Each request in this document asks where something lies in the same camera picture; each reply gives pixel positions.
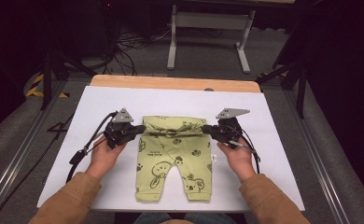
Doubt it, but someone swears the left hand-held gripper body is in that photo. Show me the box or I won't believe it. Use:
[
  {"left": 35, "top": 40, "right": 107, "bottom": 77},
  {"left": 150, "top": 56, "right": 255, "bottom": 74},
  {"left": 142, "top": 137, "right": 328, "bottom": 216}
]
[{"left": 103, "top": 107, "right": 138, "bottom": 149}]

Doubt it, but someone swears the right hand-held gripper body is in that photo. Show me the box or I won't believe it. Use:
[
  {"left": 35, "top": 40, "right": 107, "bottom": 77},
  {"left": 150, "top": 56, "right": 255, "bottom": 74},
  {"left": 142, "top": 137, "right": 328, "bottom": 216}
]
[{"left": 215, "top": 107, "right": 251, "bottom": 147}]

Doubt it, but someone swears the green printed baby romper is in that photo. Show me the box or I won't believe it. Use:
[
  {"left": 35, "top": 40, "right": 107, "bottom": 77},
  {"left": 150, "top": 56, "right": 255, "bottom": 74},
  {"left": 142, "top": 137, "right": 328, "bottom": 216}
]
[{"left": 134, "top": 115, "right": 214, "bottom": 203}]

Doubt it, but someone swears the person's left hand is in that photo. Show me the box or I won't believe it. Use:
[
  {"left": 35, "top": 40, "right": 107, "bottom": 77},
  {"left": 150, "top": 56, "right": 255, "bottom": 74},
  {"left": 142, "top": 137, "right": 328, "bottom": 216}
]
[{"left": 84, "top": 134, "right": 129, "bottom": 182}]

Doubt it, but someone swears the person's right hand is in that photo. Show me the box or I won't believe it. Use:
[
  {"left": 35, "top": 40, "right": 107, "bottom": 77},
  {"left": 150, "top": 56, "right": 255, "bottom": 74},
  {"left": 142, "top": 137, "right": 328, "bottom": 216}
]
[{"left": 217, "top": 140, "right": 258, "bottom": 185}]

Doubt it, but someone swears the white board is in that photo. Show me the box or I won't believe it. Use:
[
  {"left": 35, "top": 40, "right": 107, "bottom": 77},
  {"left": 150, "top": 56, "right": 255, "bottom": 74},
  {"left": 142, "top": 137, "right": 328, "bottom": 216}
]
[{"left": 36, "top": 85, "right": 306, "bottom": 214}]

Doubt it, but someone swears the wooden table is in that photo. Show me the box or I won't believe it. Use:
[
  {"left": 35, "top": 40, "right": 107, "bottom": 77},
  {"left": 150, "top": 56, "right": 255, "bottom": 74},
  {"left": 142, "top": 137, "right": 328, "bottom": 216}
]
[{"left": 90, "top": 74, "right": 262, "bottom": 93}]

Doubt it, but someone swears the black metal stand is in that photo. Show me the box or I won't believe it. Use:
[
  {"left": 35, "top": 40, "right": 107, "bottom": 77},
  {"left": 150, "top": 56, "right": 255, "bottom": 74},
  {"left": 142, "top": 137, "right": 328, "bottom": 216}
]
[{"left": 256, "top": 60, "right": 309, "bottom": 119}]

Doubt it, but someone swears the black tripod stand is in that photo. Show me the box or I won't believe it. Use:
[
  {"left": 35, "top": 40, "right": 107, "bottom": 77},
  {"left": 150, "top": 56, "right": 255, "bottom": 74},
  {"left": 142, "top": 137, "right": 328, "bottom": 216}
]
[{"left": 39, "top": 50, "right": 98, "bottom": 112}]

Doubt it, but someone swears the yellow black hazard tape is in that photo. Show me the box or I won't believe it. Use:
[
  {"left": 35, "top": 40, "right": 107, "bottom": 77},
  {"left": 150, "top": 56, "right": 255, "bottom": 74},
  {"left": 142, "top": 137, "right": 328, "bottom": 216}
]
[{"left": 25, "top": 72, "right": 71, "bottom": 99}]

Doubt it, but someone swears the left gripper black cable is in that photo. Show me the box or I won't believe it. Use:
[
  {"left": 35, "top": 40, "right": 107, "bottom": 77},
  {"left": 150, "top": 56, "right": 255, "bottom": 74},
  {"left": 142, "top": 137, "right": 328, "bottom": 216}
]
[{"left": 64, "top": 110, "right": 119, "bottom": 185}]

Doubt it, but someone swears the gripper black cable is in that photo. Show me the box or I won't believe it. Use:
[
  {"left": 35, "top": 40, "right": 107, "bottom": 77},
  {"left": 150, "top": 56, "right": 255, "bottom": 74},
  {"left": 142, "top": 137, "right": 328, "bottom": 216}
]
[
  {"left": 64, "top": 110, "right": 119, "bottom": 185},
  {"left": 229, "top": 123, "right": 262, "bottom": 175}
]

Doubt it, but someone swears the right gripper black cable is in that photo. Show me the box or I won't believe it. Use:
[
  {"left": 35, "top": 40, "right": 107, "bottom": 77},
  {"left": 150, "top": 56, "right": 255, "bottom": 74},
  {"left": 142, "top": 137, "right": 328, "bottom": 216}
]
[{"left": 229, "top": 123, "right": 262, "bottom": 175}]

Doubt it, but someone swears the bundle of floor cables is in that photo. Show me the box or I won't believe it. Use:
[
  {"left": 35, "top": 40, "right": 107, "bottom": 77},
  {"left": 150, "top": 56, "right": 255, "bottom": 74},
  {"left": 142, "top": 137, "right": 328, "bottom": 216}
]
[{"left": 100, "top": 26, "right": 173, "bottom": 77}]

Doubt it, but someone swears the aluminium floor rail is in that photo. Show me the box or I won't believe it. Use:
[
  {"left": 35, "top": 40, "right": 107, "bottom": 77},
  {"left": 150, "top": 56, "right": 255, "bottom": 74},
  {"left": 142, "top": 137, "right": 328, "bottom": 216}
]
[
  {"left": 0, "top": 79, "right": 68, "bottom": 224},
  {"left": 283, "top": 90, "right": 353, "bottom": 224}
]

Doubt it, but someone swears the white metal desk frame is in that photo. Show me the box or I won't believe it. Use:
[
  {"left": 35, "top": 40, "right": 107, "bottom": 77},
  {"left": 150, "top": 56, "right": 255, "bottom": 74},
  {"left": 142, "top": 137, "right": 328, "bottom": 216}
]
[{"left": 166, "top": 3, "right": 257, "bottom": 75}]

